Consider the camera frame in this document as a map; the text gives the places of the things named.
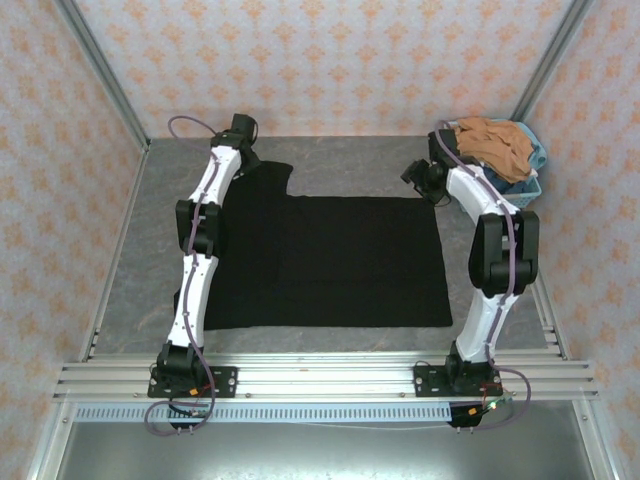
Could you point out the black floral print t-shirt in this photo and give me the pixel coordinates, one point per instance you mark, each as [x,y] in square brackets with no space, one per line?
[350,260]

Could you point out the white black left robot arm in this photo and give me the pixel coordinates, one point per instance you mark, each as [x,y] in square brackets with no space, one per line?
[192,290]

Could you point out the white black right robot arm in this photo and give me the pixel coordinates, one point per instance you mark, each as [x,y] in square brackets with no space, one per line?
[482,320]

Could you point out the dark blue t-shirt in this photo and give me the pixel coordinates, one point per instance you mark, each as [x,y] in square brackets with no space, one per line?
[502,182]

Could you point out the tan orange t-shirt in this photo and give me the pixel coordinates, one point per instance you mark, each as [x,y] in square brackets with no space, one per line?
[500,145]

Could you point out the blue plastic basket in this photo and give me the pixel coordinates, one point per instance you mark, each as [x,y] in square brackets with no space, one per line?
[527,195]

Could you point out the aluminium corner post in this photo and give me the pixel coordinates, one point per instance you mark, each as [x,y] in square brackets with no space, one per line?
[102,75]
[547,65]

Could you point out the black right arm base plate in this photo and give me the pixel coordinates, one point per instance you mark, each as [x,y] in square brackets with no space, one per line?
[427,380]

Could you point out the aluminium mounting rail beam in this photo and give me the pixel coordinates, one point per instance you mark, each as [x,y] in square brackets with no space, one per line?
[325,375]

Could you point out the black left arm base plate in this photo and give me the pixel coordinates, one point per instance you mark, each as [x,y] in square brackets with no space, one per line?
[222,382]

